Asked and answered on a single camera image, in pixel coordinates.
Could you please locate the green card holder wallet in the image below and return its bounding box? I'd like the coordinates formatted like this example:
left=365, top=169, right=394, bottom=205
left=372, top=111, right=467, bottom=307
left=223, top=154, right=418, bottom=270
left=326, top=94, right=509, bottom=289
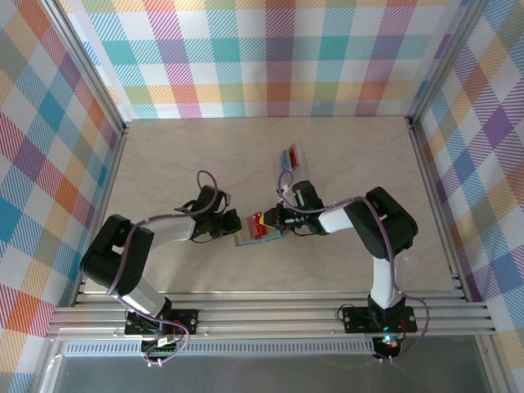
left=233, top=212, right=286, bottom=248

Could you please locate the clear acrylic card stand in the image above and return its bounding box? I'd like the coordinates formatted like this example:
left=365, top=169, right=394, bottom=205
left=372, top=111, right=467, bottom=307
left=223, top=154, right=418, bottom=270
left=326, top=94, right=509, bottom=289
left=278, top=141, right=316, bottom=185

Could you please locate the grey metal bottom panel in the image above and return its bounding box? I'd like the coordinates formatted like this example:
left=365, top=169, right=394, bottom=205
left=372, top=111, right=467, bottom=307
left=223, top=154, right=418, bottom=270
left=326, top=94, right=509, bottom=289
left=34, top=339, right=504, bottom=393

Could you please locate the aluminium frame cross rail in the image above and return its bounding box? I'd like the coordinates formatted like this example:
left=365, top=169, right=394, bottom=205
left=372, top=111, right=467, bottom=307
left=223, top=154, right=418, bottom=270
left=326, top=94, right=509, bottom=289
left=45, top=300, right=496, bottom=339

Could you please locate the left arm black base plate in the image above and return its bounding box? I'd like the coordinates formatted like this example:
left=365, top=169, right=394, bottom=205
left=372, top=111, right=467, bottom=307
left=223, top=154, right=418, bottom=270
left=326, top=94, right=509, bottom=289
left=124, top=309, right=200, bottom=337

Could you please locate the aluminium frame side rail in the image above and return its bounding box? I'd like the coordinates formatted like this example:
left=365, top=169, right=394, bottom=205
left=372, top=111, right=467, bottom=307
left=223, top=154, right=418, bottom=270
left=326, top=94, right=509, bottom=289
left=404, top=116, right=476, bottom=302
left=71, top=122, right=132, bottom=306

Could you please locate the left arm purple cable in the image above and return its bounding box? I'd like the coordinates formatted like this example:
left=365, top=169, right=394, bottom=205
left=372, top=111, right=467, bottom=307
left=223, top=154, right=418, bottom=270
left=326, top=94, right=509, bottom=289
left=105, top=169, right=220, bottom=368

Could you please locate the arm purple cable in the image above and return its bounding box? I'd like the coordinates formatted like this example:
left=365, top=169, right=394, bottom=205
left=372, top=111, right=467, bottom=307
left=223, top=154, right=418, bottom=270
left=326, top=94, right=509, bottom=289
left=105, top=169, right=220, bottom=368
left=277, top=170, right=431, bottom=364

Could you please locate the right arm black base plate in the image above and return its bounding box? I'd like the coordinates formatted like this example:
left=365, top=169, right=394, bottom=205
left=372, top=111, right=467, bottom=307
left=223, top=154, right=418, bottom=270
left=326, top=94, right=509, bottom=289
left=342, top=305, right=418, bottom=333

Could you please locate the slotted grey cable duct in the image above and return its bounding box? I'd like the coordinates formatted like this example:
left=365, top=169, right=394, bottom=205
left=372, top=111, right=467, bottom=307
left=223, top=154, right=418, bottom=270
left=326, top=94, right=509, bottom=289
left=61, top=341, right=376, bottom=357

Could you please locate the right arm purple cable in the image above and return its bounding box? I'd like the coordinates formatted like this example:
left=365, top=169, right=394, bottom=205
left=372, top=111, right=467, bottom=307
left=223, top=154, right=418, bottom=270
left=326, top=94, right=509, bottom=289
left=277, top=170, right=431, bottom=364

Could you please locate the aluminium frame post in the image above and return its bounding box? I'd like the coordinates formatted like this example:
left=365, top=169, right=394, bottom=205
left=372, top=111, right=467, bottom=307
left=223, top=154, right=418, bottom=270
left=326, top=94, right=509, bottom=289
left=43, top=0, right=132, bottom=138
left=404, top=0, right=492, bottom=132

